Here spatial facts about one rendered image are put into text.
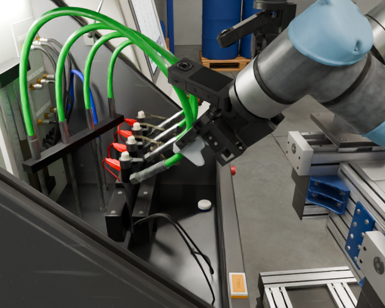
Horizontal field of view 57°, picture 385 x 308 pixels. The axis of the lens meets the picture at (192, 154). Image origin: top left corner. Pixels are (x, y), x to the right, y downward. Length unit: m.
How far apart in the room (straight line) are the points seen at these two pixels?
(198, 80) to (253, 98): 0.11
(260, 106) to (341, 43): 0.12
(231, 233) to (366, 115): 0.48
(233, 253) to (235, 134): 0.33
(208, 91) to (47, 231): 0.28
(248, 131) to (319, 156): 0.66
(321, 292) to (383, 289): 0.96
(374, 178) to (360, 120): 0.70
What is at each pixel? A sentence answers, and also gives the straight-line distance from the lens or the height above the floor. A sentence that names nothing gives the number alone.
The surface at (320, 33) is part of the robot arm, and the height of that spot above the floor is 1.43.
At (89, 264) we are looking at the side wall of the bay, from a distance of 0.52.
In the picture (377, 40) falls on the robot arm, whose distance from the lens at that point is 0.56.
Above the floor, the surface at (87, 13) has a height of 1.42.
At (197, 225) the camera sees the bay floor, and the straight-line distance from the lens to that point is 1.03.
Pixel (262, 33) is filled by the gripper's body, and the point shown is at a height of 1.35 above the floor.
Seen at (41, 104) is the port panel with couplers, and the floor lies 1.14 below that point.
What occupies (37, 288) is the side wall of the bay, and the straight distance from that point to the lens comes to 0.58.
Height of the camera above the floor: 1.50
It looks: 29 degrees down
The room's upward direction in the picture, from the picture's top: straight up
